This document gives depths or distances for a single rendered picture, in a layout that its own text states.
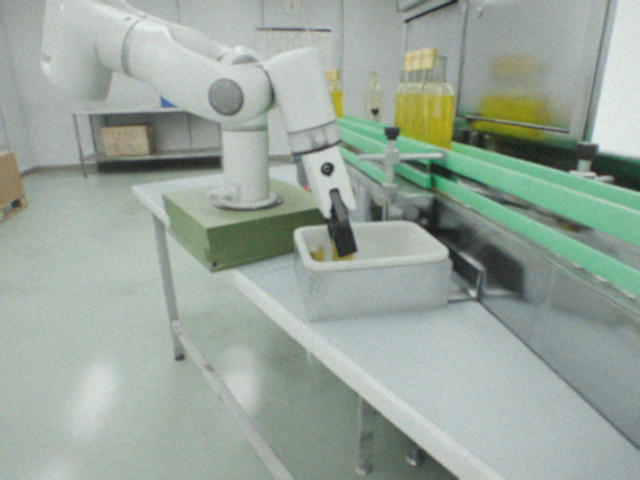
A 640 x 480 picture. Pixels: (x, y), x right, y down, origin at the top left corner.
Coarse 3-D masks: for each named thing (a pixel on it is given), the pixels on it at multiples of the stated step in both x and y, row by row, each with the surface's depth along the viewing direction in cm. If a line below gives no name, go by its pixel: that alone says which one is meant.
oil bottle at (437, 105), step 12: (432, 84) 83; (444, 84) 83; (432, 96) 83; (444, 96) 84; (432, 108) 84; (444, 108) 85; (420, 120) 89; (432, 120) 85; (444, 120) 85; (420, 132) 90; (432, 132) 86; (444, 132) 86; (432, 144) 87; (444, 144) 87
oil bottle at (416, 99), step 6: (420, 84) 89; (426, 84) 88; (414, 90) 91; (420, 90) 89; (414, 96) 91; (420, 96) 89; (414, 102) 92; (420, 102) 89; (414, 108) 92; (420, 108) 89; (414, 114) 92; (420, 114) 90; (414, 120) 93; (414, 126) 93; (414, 132) 93; (414, 138) 93
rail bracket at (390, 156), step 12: (384, 132) 73; (396, 132) 72; (360, 156) 73; (372, 156) 73; (384, 156) 74; (396, 156) 73; (408, 156) 75; (420, 156) 75; (432, 156) 75; (444, 156) 75; (384, 192) 76; (396, 192) 76
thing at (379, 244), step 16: (352, 224) 74; (368, 224) 74; (384, 224) 75; (400, 224) 75; (416, 224) 74; (304, 240) 72; (320, 240) 73; (368, 240) 75; (384, 240) 75; (400, 240) 76; (416, 240) 72; (432, 240) 66; (304, 256) 60; (368, 256) 76; (384, 256) 76; (400, 256) 60; (416, 256) 60; (432, 256) 60
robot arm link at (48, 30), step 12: (48, 0) 60; (60, 0) 60; (96, 0) 62; (108, 0) 65; (120, 0) 67; (48, 12) 61; (132, 12) 68; (48, 24) 61; (48, 36) 62; (48, 48) 63
